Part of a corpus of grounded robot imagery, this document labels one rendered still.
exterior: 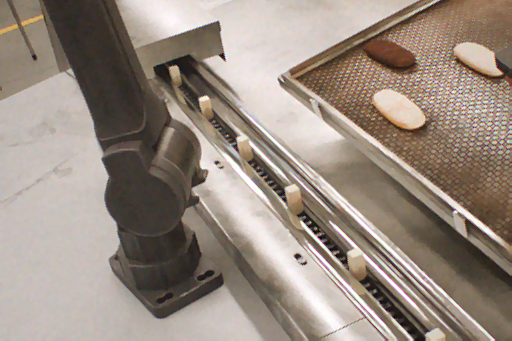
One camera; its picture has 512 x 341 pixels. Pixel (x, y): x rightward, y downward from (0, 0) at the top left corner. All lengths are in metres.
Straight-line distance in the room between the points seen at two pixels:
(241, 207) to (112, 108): 0.21
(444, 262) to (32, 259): 0.49
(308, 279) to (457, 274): 0.16
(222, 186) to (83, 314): 0.22
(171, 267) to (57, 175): 0.36
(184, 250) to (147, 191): 0.10
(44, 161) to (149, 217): 0.44
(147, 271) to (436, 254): 0.30
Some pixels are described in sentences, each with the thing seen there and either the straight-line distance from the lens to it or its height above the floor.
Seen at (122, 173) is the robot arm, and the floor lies 0.99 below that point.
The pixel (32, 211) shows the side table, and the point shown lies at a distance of 1.04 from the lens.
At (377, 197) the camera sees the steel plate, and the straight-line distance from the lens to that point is 0.90.
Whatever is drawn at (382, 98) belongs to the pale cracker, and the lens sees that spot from 0.92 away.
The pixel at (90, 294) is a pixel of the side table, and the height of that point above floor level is 0.82.
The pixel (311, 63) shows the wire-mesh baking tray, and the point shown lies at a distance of 1.05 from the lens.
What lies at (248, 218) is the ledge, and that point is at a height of 0.86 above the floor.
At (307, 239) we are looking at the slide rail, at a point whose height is 0.85.
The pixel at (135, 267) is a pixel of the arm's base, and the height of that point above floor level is 0.87.
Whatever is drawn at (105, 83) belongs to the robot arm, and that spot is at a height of 1.07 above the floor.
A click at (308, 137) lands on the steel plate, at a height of 0.82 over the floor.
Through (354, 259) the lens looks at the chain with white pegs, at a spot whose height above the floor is 0.87.
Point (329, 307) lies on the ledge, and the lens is 0.70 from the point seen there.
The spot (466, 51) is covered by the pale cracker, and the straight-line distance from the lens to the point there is 0.97.
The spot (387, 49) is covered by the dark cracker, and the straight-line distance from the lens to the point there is 1.01.
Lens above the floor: 1.33
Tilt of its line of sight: 30 degrees down
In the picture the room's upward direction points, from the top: 12 degrees counter-clockwise
